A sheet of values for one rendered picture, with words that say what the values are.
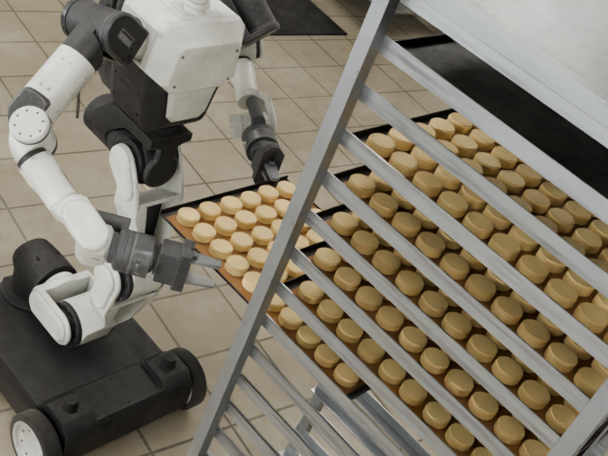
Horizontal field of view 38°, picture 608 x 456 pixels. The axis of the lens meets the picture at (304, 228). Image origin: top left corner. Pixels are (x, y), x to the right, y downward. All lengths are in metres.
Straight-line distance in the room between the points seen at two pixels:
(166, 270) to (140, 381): 0.99
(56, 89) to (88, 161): 2.01
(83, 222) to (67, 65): 0.34
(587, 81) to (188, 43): 1.01
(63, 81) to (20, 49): 2.69
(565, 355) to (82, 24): 1.17
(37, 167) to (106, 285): 0.65
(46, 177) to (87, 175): 1.97
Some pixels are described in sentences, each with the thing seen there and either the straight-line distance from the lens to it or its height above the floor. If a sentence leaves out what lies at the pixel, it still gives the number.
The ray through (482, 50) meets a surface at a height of 1.77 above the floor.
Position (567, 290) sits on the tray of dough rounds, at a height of 1.51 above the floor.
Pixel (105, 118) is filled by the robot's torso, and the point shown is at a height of 1.00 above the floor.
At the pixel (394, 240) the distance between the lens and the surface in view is 1.49.
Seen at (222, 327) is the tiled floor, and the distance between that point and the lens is 3.28.
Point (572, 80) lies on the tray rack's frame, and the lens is 1.24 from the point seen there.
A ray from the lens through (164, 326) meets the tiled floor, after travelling 3.21.
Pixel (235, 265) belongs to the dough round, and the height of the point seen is 1.06.
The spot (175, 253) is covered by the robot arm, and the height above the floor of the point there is 1.10.
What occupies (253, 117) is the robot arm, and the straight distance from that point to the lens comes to 2.30.
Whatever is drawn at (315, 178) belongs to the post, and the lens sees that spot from 1.54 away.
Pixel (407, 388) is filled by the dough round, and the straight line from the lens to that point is 1.64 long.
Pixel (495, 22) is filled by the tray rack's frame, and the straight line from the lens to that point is 1.30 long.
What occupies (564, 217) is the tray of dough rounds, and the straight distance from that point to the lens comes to 1.59.
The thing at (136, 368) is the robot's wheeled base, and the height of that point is 0.19.
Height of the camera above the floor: 2.22
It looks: 35 degrees down
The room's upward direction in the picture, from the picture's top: 23 degrees clockwise
